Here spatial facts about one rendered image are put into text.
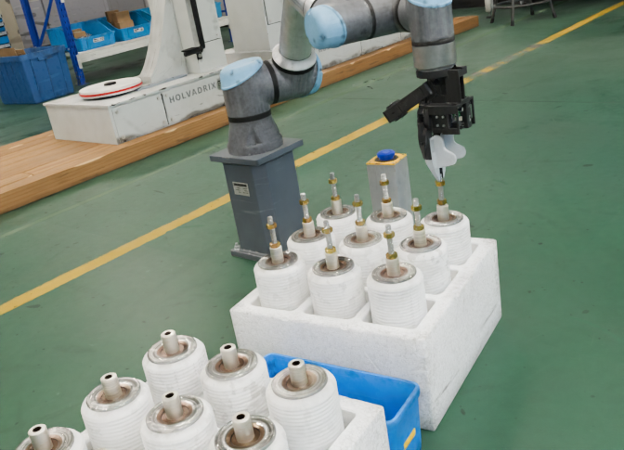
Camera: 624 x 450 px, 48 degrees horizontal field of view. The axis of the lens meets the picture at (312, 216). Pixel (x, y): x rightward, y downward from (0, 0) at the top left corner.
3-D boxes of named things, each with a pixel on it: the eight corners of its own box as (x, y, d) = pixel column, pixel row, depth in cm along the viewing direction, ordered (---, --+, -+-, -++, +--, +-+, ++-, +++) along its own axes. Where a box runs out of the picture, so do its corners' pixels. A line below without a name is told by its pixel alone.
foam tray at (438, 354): (247, 390, 138) (228, 309, 132) (340, 295, 168) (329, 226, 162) (435, 432, 118) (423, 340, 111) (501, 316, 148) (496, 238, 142)
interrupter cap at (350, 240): (335, 243, 135) (334, 240, 135) (364, 229, 139) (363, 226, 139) (361, 252, 129) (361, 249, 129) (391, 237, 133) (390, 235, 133)
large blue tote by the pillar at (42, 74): (-2, 105, 555) (-17, 58, 542) (43, 92, 585) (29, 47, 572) (34, 105, 526) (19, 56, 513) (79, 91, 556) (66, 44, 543)
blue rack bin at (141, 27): (91, 44, 648) (84, 20, 641) (124, 35, 674) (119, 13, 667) (123, 41, 616) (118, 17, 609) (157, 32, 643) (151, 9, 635)
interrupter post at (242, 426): (232, 443, 85) (227, 420, 83) (244, 430, 86) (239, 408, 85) (247, 447, 83) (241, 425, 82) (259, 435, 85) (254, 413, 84)
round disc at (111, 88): (69, 101, 343) (65, 90, 341) (120, 85, 363) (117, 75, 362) (104, 102, 323) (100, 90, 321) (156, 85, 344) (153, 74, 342)
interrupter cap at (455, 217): (457, 228, 132) (457, 225, 132) (419, 227, 136) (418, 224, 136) (468, 213, 138) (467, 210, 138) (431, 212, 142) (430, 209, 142)
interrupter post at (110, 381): (102, 399, 98) (96, 379, 97) (115, 390, 100) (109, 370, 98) (113, 404, 96) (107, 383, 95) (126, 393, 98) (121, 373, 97)
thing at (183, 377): (156, 457, 112) (127, 361, 106) (196, 421, 119) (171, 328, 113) (201, 474, 107) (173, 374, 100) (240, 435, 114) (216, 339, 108)
